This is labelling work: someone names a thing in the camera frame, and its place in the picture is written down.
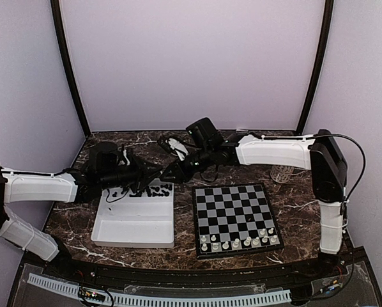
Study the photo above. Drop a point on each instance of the black front rail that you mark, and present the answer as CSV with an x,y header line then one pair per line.
x,y
267,268

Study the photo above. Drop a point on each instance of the left black frame post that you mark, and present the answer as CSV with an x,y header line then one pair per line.
x,y
67,66

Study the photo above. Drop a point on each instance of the right black frame post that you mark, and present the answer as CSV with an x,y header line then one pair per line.
x,y
317,66

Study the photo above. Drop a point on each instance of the white mug orange inside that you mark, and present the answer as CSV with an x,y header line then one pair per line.
x,y
281,174

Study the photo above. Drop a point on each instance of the black frame post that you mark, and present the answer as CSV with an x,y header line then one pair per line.
x,y
317,66
67,66

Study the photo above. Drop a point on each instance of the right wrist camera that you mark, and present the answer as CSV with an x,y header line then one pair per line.
x,y
204,134

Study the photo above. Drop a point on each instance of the black and grey chessboard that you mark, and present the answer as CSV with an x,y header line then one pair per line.
x,y
233,212

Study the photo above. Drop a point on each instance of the white plastic compartment tray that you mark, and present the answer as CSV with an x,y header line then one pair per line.
x,y
144,219

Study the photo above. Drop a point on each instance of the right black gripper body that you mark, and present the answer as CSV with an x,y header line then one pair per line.
x,y
205,161

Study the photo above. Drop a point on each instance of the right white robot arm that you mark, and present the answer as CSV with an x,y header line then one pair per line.
x,y
318,154

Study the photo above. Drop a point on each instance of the white chess queen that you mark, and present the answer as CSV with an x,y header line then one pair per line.
x,y
236,244

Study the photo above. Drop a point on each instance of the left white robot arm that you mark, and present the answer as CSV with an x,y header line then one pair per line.
x,y
68,186

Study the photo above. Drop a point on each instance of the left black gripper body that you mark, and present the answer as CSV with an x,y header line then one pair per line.
x,y
133,176

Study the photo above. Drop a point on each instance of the white slotted cable duct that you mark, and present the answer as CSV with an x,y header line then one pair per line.
x,y
152,296

